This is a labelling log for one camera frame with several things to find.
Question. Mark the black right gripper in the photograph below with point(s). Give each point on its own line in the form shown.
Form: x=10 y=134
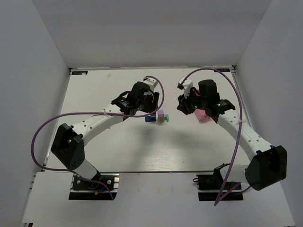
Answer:
x=183 y=105

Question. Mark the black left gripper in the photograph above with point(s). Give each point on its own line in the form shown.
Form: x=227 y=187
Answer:
x=153 y=103

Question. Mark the pink plastic box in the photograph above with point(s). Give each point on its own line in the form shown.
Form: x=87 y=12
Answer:
x=199 y=113

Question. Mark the dark blue rectangular block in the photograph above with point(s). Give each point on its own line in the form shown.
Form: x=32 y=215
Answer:
x=150 y=118

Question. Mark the purple printed cube block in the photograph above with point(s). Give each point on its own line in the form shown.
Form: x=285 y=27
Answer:
x=160 y=112

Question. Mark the green hospital arch block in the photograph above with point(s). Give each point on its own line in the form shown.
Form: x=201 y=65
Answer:
x=166 y=119

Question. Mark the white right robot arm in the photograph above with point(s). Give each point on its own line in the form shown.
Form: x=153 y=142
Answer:
x=268 y=163

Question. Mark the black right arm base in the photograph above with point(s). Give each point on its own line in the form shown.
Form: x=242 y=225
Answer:
x=208 y=187

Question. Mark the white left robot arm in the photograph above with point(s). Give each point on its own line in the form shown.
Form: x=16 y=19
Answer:
x=70 y=141

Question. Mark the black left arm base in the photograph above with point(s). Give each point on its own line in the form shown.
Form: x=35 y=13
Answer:
x=87 y=191

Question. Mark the right corner label sticker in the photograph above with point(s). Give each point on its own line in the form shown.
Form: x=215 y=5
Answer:
x=224 y=70

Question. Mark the corner label sticker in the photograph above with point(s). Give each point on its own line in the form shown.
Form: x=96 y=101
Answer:
x=224 y=70
x=79 y=73

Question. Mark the left corner label sticker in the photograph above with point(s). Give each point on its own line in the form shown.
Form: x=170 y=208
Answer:
x=79 y=73

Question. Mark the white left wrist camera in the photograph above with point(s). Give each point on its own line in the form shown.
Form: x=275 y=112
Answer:
x=152 y=83

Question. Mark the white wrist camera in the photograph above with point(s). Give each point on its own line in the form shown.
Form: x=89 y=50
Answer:
x=152 y=83
x=185 y=85

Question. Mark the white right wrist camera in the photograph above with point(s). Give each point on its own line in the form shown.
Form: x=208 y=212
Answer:
x=185 y=85

